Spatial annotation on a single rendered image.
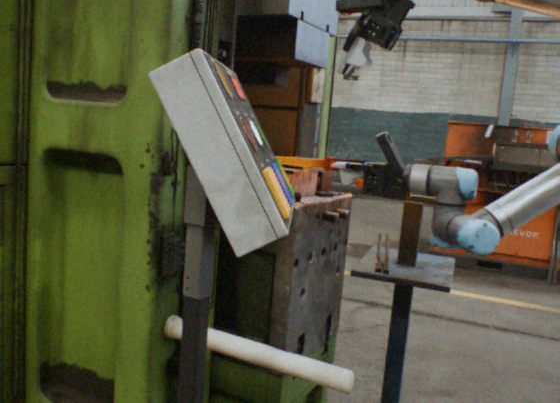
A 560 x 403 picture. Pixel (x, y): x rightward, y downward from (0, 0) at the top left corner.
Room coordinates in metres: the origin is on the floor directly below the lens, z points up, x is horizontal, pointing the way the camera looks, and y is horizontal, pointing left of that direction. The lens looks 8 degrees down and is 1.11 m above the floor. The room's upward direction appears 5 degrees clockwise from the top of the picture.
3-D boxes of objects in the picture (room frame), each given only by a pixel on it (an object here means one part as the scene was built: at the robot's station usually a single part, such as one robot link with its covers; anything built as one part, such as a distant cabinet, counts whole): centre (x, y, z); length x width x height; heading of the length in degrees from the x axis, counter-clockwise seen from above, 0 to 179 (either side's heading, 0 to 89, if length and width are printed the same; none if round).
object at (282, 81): (1.57, 0.15, 1.24); 0.30 x 0.07 x 0.06; 62
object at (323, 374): (1.08, 0.02, 0.62); 0.44 x 0.05 x 0.05; 62
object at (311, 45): (1.53, 0.13, 1.32); 0.42 x 0.20 x 0.10; 62
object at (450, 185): (1.27, -0.41, 1.00); 0.11 x 0.08 x 0.09; 63
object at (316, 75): (1.77, -0.09, 1.27); 0.09 x 0.02 x 0.17; 152
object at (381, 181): (1.35, -0.27, 0.99); 0.12 x 0.08 x 0.09; 63
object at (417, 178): (1.31, -0.34, 1.00); 0.08 x 0.05 x 0.08; 153
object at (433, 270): (1.74, -0.44, 0.67); 0.40 x 0.30 x 0.02; 161
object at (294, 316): (1.58, 0.11, 0.69); 0.56 x 0.38 x 0.45; 62
